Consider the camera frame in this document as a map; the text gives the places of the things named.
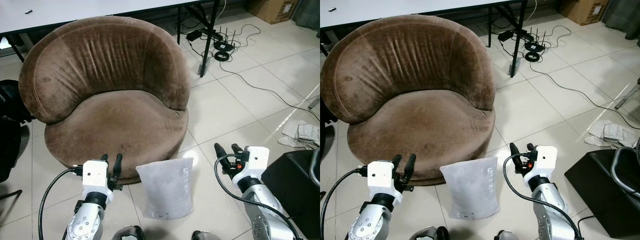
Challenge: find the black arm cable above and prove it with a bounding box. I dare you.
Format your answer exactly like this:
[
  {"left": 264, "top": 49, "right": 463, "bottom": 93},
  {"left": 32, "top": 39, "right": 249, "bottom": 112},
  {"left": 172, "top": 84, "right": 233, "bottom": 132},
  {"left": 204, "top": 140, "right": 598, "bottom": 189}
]
[
  {"left": 213, "top": 154, "right": 302, "bottom": 240},
  {"left": 38, "top": 167, "right": 84, "bottom": 240},
  {"left": 320, "top": 167, "right": 369, "bottom": 240},
  {"left": 502, "top": 153, "right": 584, "bottom": 240}
]

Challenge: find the grey metal chair frame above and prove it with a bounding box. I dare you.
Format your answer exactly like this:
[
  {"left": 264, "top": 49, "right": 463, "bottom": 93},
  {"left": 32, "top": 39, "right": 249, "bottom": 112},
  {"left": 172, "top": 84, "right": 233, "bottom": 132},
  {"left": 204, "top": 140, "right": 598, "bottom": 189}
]
[
  {"left": 609, "top": 144, "right": 640, "bottom": 194},
  {"left": 308, "top": 147, "right": 321, "bottom": 189}
]

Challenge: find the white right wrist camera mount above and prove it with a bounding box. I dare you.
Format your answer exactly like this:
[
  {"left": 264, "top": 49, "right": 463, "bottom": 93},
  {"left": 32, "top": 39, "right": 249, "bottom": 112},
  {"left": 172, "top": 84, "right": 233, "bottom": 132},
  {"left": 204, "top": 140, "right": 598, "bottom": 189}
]
[
  {"left": 527, "top": 145, "right": 559, "bottom": 181},
  {"left": 235, "top": 146, "right": 270, "bottom": 184}
]

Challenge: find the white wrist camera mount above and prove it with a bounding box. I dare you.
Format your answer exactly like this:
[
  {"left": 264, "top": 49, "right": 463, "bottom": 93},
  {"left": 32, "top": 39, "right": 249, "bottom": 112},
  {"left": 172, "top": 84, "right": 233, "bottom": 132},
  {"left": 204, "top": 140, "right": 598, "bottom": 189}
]
[
  {"left": 235, "top": 146, "right": 270, "bottom": 184},
  {"left": 366, "top": 160, "right": 401, "bottom": 204},
  {"left": 527, "top": 145, "right": 559, "bottom": 181},
  {"left": 81, "top": 160, "right": 112, "bottom": 199}
]

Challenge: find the grey pillow with white lettering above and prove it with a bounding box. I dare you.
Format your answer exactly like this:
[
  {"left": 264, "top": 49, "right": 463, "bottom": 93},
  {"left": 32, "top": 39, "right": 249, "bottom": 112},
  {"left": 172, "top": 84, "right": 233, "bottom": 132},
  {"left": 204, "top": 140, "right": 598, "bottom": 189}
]
[
  {"left": 439, "top": 156, "right": 500, "bottom": 221},
  {"left": 135, "top": 157, "right": 195, "bottom": 221}
]

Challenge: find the brown cardboard box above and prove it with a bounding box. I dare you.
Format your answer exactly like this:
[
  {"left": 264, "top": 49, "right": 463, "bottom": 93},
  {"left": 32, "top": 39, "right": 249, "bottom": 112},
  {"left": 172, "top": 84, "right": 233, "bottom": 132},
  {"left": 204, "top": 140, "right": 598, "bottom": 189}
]
[
  {"left": 247, "top": 0, "right": 301, "bottom": 25},
  {"left": 558, "top": 0, "right": 609, "bottom": 26}
]

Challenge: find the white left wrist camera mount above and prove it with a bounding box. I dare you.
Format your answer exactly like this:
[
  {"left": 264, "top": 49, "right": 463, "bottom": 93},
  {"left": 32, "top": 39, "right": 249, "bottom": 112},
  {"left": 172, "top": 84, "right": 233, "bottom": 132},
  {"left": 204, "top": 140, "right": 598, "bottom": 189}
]
[
  {"left": 366, "top": 160, "right": 401, "bottom": 204},
  {"left": 81, "top": 160, "right": 112, "bottom": 199}
]

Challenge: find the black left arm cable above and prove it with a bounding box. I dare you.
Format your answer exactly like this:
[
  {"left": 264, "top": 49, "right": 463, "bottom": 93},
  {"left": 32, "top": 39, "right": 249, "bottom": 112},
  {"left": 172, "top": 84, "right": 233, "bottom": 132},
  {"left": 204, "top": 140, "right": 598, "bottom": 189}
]
[
  {"left": 320, "top": 167, "right": 369, "bottom": 240},
  {"left": 38, "top": 167, "right": 84, "bottom": 240}
]

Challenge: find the silver left robot leg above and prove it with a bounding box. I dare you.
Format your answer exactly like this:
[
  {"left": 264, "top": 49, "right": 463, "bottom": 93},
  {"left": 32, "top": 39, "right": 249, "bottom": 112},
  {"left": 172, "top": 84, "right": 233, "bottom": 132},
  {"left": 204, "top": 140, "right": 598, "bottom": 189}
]
[
  {"left": 408, "top": 225, "right": 450, "bottom": 240},
  {"left": 110, "top": 224, "right": 146, "bottom": 240}
]

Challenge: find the black suitcase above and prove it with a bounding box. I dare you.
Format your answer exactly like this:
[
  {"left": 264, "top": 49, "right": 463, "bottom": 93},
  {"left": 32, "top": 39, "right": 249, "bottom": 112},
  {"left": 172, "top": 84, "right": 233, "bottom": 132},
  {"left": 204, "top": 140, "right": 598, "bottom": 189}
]
[
  {"left": 320, "top": 97, "right": 339, "bottom": 162},
  {"left": 0, "top": 79, "right": 32, "bottom": 184}
]

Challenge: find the brown round velvet sofa chair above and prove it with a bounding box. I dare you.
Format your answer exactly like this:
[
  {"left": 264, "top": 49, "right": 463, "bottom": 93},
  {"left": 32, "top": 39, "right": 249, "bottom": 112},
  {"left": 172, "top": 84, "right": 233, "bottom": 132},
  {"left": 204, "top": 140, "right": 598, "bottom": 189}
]
[
  {"left": 321, "top": 14, "right": 497, "bottom": 187},
  {"left": 18, "top": 15, "right": 192, "bottom": 185}
]

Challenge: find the black box ottoman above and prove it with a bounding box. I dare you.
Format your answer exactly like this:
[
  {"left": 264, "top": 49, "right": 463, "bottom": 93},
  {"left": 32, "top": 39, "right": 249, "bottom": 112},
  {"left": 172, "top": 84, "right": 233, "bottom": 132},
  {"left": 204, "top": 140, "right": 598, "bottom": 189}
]
[
  {"left": 563, "top": 148, "right": 640, "bottom": 239},
  {"left": 260, "top": 148, "right": 321, "bottom": 240}
]

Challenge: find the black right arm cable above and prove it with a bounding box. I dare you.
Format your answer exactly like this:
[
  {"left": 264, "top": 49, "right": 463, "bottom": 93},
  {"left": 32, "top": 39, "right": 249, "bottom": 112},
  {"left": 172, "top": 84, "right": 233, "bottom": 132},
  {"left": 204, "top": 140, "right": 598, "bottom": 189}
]
[
  {"left": 502, "top": 153, "right": 584, "bottom": 240},
  {"left": 213, "top": 154, "right": 302, "bottom": 240}
]

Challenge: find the long grey floor cable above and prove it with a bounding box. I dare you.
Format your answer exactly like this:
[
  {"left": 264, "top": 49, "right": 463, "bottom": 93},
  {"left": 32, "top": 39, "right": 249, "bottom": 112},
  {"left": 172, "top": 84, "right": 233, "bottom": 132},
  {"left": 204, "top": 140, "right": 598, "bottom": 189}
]
[
  {"left": 219, "top": 59, "right": 321, "bottom": 122},
  {"left": 529, "top": 61, "right": 640, "bottom": 122}
]

